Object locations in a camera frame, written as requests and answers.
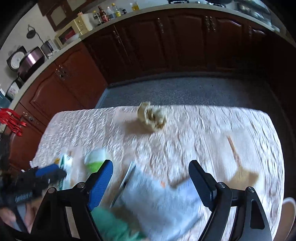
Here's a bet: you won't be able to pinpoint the green white milk carton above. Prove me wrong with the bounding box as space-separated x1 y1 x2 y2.
54 153 73 190

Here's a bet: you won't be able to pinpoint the wooden lower kitchen cabinets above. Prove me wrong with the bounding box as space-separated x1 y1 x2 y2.
4 4 295 170

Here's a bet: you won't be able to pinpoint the person's left hand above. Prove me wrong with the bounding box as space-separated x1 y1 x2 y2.
1 200 41 233

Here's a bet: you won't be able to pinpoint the white green cup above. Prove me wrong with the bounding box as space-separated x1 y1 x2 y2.
84 148 111 173

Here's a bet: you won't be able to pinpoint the green cloth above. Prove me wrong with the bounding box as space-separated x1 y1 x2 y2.
91 206 146 241

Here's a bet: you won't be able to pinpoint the grey white foil packet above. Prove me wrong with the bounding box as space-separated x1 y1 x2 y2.
110 161 208 240

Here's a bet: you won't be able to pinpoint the pink lace tablecloth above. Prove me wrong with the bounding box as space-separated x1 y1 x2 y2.
31 105 285 236

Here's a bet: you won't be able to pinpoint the crumpled beige paper ball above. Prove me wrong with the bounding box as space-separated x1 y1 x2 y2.
137 102 167 132

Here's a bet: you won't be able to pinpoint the white plastic bucket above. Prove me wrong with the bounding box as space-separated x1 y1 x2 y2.
273 197 295 241

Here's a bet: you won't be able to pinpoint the purple rice cooker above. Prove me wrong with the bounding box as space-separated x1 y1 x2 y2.
18 47 45 82

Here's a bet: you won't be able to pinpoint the cream microwave oven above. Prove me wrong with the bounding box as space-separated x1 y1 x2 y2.
55 17 94 48

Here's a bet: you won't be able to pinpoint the yellow oil bottle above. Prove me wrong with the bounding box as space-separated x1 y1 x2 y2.
130 1 139 11

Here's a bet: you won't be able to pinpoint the wooden upper wall cabinets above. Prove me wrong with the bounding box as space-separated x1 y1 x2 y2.
38 0 93 31

